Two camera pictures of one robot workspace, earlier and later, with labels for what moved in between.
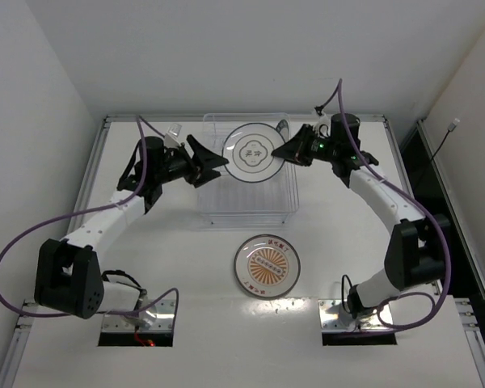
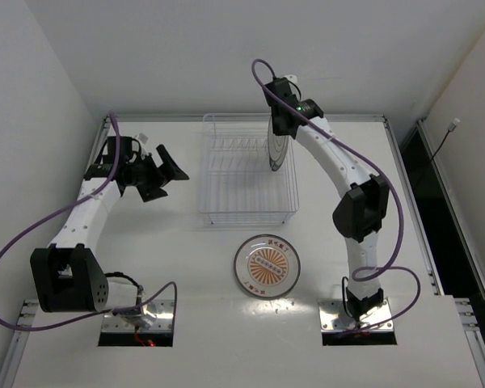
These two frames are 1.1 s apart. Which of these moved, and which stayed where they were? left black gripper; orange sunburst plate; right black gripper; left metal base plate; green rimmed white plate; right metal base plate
Moved: green rimmed white plate; left black gripper; right black gripper
Stayed: orange sunburst plate; left metal base plate; right metal base plate
